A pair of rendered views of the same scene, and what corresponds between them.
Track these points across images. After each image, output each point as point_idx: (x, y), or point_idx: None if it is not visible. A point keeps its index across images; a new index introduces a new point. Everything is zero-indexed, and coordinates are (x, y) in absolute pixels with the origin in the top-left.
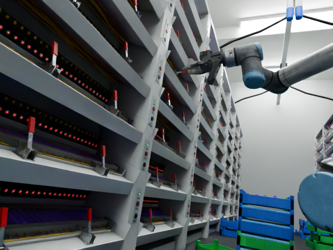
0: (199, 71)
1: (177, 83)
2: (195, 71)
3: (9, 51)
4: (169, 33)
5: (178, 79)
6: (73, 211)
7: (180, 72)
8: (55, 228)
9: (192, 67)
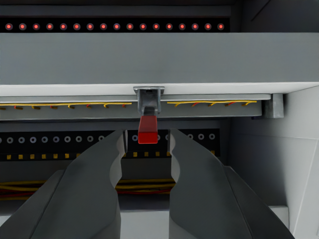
0: (81, 229)
1: (103, 63)
2: (110, 184)
3: None
4: (305, 209)
5: (121, 82)
6: None
7: (147, 115)
8: None
9: (211, 171)
